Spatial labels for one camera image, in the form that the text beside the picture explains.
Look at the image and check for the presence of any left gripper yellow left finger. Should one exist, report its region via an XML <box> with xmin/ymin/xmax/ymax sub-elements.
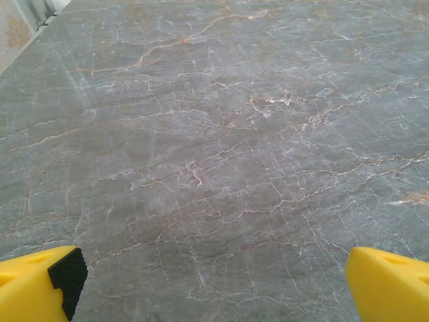
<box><xmin>0</xmin><ymin>245</ymin><xmax>89</xmax><ymax>322</ymax></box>

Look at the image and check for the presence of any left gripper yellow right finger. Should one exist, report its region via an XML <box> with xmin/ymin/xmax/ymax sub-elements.
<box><xmin>345</xmin><ymin>246</ymin><xmax>429</xmax><ymax>322</ymax></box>

